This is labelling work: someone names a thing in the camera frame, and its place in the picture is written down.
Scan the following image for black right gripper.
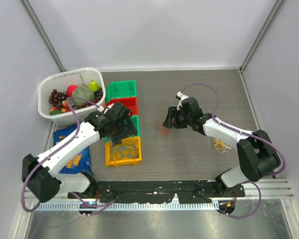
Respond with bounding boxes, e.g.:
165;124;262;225
163;107;192;129

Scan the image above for orange wire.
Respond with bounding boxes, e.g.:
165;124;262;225
155;116;172;136

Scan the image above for white wire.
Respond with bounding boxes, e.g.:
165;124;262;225
214;139;233;154

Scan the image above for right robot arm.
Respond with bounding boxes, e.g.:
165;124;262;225
162;97;281;197

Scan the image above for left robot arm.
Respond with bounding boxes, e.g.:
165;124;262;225
21;102;138;203

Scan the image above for near green bin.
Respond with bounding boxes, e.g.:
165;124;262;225
105;116;140;143

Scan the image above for green bin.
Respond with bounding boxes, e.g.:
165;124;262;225
105;116;140;143
106;80;138;102

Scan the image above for yellow bin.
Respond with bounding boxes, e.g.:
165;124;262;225
105;136;142;167

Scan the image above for red bin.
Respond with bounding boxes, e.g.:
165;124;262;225
106;97;139;116

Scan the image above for far green bin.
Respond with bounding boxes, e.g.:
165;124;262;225
106;80;138;102

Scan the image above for yellow toy pear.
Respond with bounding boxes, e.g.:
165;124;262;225
88;80;99;92

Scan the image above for blue Doritos bag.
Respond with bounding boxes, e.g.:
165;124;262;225
53;124;93;175

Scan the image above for green toy melon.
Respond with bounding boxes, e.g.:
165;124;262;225
72;85;95;107

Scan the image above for red toy apple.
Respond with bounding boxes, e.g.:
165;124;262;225
66;85;78;97

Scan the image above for small toy fruits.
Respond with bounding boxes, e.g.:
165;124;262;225
49;100;71;116

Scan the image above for dark red toy grapes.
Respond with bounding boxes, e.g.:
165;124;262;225
48;89;68;106

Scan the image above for white plastic basket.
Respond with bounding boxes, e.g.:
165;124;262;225
37;67;106;126

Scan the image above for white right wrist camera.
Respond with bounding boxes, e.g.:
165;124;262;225
175;91;188;111

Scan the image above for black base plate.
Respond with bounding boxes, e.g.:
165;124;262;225
67;179;246;204

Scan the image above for white slotted cable duct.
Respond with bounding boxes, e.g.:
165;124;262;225
36;201;219;212

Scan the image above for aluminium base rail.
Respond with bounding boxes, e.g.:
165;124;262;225
21;178;295;200

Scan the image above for left aluminium frame post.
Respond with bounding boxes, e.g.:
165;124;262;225
19;0;66;72

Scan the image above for aluminium frame post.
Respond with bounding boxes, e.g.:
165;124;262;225
19;0;66;72
239;0;286;73

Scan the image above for right aluminium frame post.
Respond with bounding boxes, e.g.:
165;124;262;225
239;0;286;73

